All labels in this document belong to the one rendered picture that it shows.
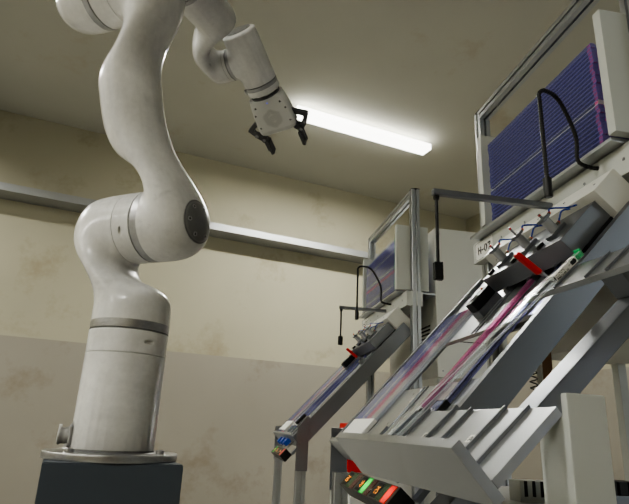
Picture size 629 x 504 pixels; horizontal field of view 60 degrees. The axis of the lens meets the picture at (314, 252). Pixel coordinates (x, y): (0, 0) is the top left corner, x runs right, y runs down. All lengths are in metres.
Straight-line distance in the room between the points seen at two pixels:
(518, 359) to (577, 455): 0.32
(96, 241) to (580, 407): 0.74
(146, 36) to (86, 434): 0.60
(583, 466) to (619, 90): 0.88
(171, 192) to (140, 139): 0.10
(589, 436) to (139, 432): 0.60
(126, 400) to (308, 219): 4.58
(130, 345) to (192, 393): 3.83
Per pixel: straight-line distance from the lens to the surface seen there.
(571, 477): 0.78
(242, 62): 1.37
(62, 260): 4.72
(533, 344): 1.08
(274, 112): 1.42
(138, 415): 0.85
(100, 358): 0.86
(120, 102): 0.94
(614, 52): 1.47
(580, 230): 1.26
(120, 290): 0.87
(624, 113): 1.39
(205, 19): 1.24
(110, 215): 0.93
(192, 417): 4.67
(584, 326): 1.68
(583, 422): 0.79
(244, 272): 4.94
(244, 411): 4.78
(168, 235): 0.87
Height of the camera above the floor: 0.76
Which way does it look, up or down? 18 degrees up
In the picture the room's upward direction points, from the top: 3 degrees clockwise
